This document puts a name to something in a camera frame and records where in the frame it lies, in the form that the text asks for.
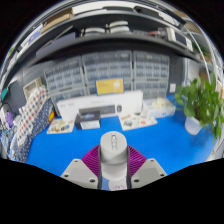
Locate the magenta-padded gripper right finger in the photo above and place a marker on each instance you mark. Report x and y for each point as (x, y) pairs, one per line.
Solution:
(150, 171)

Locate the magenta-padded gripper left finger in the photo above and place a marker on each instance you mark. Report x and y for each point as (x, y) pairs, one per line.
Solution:
(78, 171)

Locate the grey computer mouse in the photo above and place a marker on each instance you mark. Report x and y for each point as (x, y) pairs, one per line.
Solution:
(114, 156)

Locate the small sticker sheet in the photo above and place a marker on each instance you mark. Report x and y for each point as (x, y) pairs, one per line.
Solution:
(60, 126)

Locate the large sticker sheet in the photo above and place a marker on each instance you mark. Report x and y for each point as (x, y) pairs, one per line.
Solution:
(138, 121)

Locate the small black box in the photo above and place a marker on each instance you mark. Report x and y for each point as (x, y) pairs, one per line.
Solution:
(87, 120)

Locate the navy patterned fabric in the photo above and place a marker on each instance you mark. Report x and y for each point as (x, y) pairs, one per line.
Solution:
(30, 140)

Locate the white and blue glove box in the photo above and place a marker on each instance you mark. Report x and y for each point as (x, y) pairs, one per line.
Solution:
(160, 112)

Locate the cream crumpled gloves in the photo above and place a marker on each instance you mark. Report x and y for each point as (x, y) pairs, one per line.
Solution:
(161, 102)

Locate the long white keyboard box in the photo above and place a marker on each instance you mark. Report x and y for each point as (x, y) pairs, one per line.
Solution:
(130, 101)

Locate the white checkered dotted fabric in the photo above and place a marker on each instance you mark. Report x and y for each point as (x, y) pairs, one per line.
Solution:
(31, 110)

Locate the green plant in white pot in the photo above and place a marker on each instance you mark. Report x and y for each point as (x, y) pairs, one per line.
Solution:
(200, 100)

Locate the yellow and blue box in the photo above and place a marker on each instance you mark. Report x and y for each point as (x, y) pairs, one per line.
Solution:
(110, 86)

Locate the white open box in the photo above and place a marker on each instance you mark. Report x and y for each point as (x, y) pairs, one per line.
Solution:
(31, 88)

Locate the dark shelf unit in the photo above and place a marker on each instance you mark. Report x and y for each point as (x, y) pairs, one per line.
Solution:
(110, 38)

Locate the white wall socket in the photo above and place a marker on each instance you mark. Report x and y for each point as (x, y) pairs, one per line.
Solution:
(172, 88)

